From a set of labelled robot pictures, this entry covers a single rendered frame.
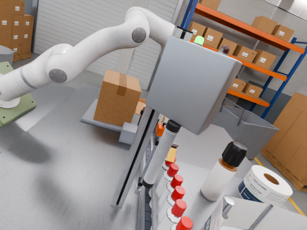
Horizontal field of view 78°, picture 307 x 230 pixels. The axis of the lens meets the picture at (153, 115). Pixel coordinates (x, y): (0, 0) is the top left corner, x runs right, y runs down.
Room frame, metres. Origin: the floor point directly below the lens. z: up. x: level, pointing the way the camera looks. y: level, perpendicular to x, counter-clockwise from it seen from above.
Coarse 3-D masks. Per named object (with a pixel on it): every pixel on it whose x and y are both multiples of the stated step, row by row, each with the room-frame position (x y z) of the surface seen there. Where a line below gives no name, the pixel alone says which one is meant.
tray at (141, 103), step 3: (141, 99) 1.73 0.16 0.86; (144, 99) 1.73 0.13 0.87; (138, 102) 1.69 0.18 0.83; (141, 102) 1.72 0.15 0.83; (144, 102) 1.73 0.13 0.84; (138, 105) 1.61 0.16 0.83; (141, 105) 1.64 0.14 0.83; (144, 105) 1.67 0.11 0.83; (138, 108) 1.55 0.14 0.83; (141, 108) 1.58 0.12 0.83; (135, 111) 1.43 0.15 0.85; (138, 111) 1.48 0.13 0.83; (138, 114) 1.43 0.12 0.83; (162, 120) 1.49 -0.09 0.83
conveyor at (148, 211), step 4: (148, 144) 0.97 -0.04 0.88; (148, 148) 0.93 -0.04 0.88; (148, 152) 0.89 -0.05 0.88; (148, 156) 0.85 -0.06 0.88; (148, 188) 0.63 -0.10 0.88; (148, 196) 0.59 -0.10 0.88; (148, 200) 0.57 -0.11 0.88; (148, 204) 0.55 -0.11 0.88; (148, 208) 0.54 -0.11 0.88; (148, 212) 0.52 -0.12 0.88; (148, 216) 0.50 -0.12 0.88; (148, 220) 0.48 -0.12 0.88; (148, 224) 0.47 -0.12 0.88; (148, 228) 0.46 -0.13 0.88
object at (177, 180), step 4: (176, 176) 0.51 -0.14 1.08; (180, 176) 0.52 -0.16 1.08; (172, 180) 0.50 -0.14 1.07; (176, 180) 0.49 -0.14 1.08; (180, 180) 0.50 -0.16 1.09; (168, 184) 0.50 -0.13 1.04; (172, 184) 0.49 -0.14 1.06; (176, 184) 0.49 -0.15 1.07; (180, 184) 0.49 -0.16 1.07; (164, 188) 0.51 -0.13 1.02; (168, 188) 0.49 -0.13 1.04; (172, 188) 0.49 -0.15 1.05; (164, 192) 0.49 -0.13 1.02; (168, 192) 0.49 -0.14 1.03; (172, 192) 0.48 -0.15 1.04; (160, 196) 0.51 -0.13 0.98; (164, 196) 0.49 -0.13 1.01; (160, 200) 0.49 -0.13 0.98; (164, 200) 0.48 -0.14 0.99; (156, 204) 0.51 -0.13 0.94; (160, 204) 0.49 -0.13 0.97; (156, 208) 0.49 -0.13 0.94; (160, 208) 0.48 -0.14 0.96; (156, 212) 0.49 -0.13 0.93
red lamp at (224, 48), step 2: (222, 46) 0.50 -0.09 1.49; (224, 46) 0.49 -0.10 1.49; (226, 46) 0.49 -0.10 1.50; (220, 48) 0.50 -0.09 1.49; (222, 48) 0.49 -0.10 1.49; (224, 48) 0.49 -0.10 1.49; (226, 48) 0.49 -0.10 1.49; (228, 48) 0.49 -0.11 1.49; (220, 50) 0.50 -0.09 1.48; (222, 50) 0.49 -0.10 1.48; (224, 50) 0.49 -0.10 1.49; (226, 50) 0.49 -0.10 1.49; (228, 50) 0.49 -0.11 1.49; (218, 52) 0.50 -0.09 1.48; (220, 52) 0.49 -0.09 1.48; (222, 52) 0.49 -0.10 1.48; (224, 52) 0.49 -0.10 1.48; (226, 52) 0.49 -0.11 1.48; (228, 52) 0.50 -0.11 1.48; (224, 54) 0.49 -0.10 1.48; (226, 54) 0.49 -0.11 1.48
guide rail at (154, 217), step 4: (152, 136) 0.92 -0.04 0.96; (152, 140) 0.89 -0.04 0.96; (152, 144) 0.85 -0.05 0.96; (152, 148) 0.81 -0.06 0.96; (152, 188) 0.55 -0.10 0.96; (152, 192) 0.53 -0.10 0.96; (152, 196) 0.52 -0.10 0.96; (152, 200) 0.50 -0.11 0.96; (152, 204) 0.48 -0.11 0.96; (152, 208) 0.47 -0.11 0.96; (152, 212) 0.46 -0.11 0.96; (152, 216) 0.44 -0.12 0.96; (156, 216) 0.44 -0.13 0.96; (152, 220) 0.43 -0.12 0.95; (156, 220) 0.43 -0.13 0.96; (152, 224) 0.42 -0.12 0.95; (156, 224) 0.41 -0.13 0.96; (152, 228) 0.40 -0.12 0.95; (156, 228) 0.40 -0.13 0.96
